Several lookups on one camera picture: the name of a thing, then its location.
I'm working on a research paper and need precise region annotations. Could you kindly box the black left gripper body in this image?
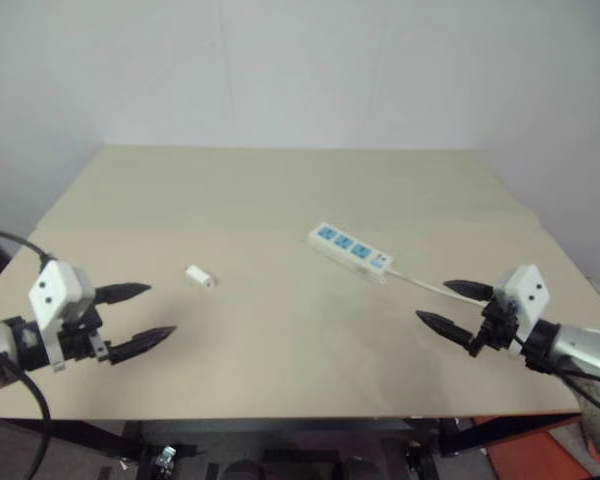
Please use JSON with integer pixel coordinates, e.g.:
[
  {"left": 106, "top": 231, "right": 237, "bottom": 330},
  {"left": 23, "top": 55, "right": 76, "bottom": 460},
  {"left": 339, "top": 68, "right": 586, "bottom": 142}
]
[{"left": 57, "top": 298, "right": 113, "bottom": 366}]

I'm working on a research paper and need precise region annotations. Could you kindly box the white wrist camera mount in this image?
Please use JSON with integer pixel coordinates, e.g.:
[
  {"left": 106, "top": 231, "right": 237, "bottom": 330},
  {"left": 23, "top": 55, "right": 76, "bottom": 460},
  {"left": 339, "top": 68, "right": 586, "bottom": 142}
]
[
  {"left": 28, "top": 259, "right": 96, "bottom": 373},
  {"left": 490, "top": 264, "right": 552, "bottom": 359}
]

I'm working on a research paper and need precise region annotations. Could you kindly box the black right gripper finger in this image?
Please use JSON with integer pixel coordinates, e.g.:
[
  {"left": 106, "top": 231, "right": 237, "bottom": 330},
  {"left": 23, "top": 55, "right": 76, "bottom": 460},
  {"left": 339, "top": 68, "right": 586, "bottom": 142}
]
[
  {"left": 415, "top": 309, "right": 481, "bottom": 351},
  {"left": 442, "top": 279, "right": 495, "bottom": 303}
]

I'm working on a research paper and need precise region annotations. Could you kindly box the small white plug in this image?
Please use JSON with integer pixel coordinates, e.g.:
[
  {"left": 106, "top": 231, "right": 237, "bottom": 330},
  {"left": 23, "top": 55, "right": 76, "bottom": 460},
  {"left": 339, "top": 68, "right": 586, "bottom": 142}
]
[{"left": 184, "top": 265, "right": 216, "bottom": 290}]

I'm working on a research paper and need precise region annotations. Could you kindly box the white cable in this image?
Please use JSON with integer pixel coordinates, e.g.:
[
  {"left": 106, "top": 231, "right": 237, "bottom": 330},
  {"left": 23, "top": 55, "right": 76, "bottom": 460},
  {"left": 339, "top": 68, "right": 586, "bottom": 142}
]
[{"left": 387, "top": 269, "right": 486, "bottom": 305}]

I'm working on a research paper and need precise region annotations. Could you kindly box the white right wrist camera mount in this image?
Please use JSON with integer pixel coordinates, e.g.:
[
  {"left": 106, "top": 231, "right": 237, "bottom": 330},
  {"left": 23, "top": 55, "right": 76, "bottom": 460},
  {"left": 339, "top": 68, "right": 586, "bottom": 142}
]
[{"left": 490, "top": 264, "right": 552, "bottom": 359}]

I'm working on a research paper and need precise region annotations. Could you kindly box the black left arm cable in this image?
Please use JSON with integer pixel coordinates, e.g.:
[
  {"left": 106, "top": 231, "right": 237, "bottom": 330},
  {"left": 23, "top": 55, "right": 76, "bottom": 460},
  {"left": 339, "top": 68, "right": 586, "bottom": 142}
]
[{"left": 0, "top": 227, "right": 59, "bottom": 480}]

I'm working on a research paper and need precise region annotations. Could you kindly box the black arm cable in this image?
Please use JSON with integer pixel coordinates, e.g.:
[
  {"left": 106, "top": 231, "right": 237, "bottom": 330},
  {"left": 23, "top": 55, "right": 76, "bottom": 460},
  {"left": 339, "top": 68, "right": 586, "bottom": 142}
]
[
  {"left": 509, "top": 333, "right": 600, "bottom": 480},
  {"left": 0, "top": 227, "right": 59, "bottom": 480}
]

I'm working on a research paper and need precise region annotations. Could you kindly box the silver metal caster bracket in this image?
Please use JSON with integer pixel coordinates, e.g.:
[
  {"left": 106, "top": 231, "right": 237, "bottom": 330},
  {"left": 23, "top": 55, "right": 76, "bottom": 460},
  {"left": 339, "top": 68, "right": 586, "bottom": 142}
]
[{"left": 152, "top": 444, "right": 179, "bottom": 474}]

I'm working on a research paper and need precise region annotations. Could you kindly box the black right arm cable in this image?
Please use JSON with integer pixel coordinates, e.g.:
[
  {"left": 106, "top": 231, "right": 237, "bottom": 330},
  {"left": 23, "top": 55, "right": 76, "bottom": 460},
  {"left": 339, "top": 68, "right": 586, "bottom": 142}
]
[{"left": 509, "top": 333, "right": 600, "bottom": 480}]

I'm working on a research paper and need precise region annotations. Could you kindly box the black table frame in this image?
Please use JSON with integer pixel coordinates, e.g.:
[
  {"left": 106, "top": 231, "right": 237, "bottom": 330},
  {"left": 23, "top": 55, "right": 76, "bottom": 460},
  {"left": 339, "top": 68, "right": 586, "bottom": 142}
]
[{"left": 0, "top": 413, "right": 581, "bottom": 480}]

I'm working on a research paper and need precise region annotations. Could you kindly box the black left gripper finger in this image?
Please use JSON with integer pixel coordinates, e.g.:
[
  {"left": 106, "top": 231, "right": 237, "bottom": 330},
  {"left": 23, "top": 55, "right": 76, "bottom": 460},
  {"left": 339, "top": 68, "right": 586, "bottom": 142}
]
[
  {"left": 107, "top": 325, "right": 178, "bottom": 366},
  {"left": 92, "top": 282, "right": 153, "bottom": 305}
]

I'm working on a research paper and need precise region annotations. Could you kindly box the white power strip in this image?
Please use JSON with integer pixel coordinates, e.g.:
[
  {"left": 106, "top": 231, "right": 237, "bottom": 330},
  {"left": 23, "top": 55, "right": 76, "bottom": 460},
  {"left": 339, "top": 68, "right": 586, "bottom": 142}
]
[{"left": 307, "top": 222, "right": 395, "bottom": 286}]

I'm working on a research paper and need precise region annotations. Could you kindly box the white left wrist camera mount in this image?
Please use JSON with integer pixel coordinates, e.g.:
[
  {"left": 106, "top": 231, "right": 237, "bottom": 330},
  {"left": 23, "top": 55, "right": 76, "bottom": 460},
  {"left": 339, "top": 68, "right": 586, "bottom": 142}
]
[{"left": 28, "top": 259, "right": 96, "bottom": 373}]

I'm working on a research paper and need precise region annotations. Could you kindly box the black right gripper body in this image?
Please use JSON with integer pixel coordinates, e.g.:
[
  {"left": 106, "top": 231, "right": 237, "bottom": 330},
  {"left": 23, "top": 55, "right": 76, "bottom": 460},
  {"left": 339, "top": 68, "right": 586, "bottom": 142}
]
[{"left": 468, "top": 296, "right": 521, "bottom": 359}]

